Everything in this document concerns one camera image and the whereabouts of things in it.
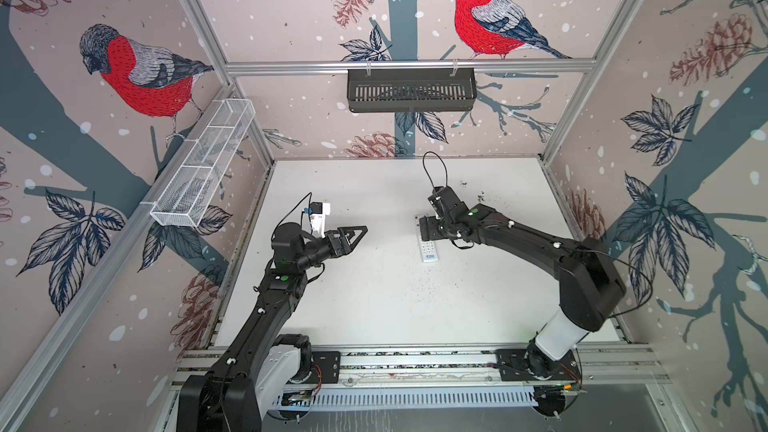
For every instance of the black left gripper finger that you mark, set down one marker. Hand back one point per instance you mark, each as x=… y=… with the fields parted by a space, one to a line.
x=353 y=230
x=353 y=241

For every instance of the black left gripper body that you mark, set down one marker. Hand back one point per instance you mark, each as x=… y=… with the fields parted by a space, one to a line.
x=334 y=251

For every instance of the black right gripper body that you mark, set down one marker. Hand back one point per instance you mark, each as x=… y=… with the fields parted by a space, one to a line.
x=438 y=226

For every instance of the white remote control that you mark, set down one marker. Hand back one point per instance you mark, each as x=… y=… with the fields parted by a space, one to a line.
x=427 y=248

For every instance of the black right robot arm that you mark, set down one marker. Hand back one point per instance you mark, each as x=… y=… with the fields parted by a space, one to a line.
x=590 y=286

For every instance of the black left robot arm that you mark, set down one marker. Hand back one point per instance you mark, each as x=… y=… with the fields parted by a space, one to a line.
x=237 y=392

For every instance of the black hanging basket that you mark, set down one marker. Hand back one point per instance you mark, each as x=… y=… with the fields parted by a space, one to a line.
x=411 y=90

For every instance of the aluminium cross bar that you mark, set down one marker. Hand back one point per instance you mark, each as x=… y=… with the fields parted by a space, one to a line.
x=297 y=68

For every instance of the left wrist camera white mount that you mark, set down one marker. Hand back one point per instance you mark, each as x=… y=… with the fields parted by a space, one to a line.
x=317 y=213

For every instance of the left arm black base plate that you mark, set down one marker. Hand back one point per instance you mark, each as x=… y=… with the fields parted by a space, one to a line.
x=324 y=369

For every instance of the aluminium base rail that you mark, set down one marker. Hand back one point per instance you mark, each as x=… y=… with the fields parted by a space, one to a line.
x=602 y=363

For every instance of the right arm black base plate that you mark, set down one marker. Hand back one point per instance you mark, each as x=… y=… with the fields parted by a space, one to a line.
x=525 y=364

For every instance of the white perforated cable duct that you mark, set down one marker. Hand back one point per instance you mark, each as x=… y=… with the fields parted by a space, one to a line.
x=364 y=399

